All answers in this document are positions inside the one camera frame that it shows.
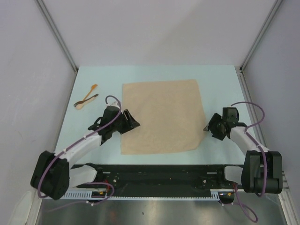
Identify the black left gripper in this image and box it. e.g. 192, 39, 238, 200
111, 109, 140, 135

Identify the beige cloth napkin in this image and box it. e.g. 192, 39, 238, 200
121, 79, 206, 155

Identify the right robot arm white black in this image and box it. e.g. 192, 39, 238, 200
203, 107, 283, 196

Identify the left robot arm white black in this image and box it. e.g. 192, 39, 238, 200
30, 105, 140, 200

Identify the orange wooden spoon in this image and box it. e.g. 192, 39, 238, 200
83, 84, 98, 101

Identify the light wooden spoon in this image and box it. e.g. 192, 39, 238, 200
75, 97, 96, 110

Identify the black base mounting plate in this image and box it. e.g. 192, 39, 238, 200
79, 164, 233, 191

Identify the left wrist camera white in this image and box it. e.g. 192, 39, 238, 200
110, 101, 119, 108

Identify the right aluminium table rail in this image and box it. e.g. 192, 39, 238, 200
233, 67, 269, 154

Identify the white slotted cable duct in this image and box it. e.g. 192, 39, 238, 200
62, 187, 234, 201

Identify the front aluminium cross rail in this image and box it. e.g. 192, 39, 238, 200
282, 172, 290, 191

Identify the right aluminium frame post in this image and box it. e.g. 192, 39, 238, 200
240, 0, 284, 71

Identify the aluminium frame post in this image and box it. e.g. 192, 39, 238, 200
240, 0, 284, 71
34, 0, 79, 74

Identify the left aluminium frame post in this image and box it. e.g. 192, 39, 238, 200
34, 0, 79, 74

